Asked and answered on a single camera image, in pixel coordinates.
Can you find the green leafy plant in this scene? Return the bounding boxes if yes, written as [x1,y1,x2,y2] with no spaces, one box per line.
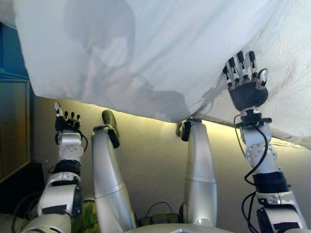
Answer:
[79,198,98,233]

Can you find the dark power adapter with cable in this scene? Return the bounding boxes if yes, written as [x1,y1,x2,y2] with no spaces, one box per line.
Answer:
[138,202,181,224]

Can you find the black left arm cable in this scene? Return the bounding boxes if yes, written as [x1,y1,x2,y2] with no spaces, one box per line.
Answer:
[79,133,89,154]

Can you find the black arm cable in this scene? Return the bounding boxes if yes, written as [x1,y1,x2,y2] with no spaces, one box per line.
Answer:
[79,133,89,154]
[234,116,270,233]

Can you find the black floor box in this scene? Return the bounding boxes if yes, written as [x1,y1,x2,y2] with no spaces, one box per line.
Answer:
[0,162,45,215]

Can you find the LED light strip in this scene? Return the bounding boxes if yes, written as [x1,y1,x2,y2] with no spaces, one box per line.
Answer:
[48,97,311,151]

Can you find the silver left robot leg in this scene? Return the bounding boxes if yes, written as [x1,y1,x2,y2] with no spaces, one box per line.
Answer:
[91,109,137,233]

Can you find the white duvet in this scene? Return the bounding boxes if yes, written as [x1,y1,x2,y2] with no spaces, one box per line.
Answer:
[12,0,293,124]

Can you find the silver right robot leg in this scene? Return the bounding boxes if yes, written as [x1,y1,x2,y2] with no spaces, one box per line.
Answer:
[176,117,219,228]

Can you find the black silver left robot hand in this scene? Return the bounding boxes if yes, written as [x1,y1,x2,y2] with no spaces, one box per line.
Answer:
[53,101,82,133]

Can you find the wooden nightstand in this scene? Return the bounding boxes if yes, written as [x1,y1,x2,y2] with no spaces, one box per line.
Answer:
[0,80,32,183]

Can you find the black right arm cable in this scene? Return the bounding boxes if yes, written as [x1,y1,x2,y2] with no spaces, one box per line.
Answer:
[234,116,270,233]

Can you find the silver robot leg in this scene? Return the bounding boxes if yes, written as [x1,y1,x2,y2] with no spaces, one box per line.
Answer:
[176,117,219,228]
[91,109,137,233]

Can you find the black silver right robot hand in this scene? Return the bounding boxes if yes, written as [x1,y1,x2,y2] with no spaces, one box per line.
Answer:
[222,50,270,112]

